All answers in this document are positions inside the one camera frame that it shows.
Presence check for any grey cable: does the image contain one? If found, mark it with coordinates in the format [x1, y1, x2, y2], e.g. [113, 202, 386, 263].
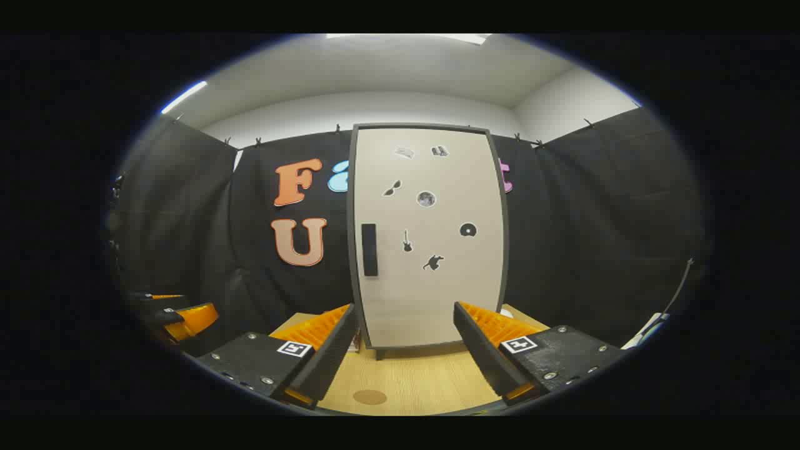
[662, 257, 695, 316]

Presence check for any beige cabinet door with stickers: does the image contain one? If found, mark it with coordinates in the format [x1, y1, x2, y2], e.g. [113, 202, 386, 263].
[354, 128, 504, 348]

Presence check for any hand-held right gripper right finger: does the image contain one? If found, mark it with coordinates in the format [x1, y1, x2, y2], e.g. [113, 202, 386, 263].
[453, 302, 629, 406]

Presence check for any black backdrop cloth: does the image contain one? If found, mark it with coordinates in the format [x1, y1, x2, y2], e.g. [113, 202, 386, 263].
[109, 106, 707, 354]

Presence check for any black door handle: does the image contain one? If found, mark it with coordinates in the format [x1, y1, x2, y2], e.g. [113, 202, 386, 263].
[361, 223, 379, 277]

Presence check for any grey cabinet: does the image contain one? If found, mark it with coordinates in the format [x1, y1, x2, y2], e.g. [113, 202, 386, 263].
[347, 123, 510, 361]

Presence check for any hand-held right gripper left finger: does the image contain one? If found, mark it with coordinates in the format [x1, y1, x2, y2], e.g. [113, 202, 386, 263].
[197, 304, 360, 410]

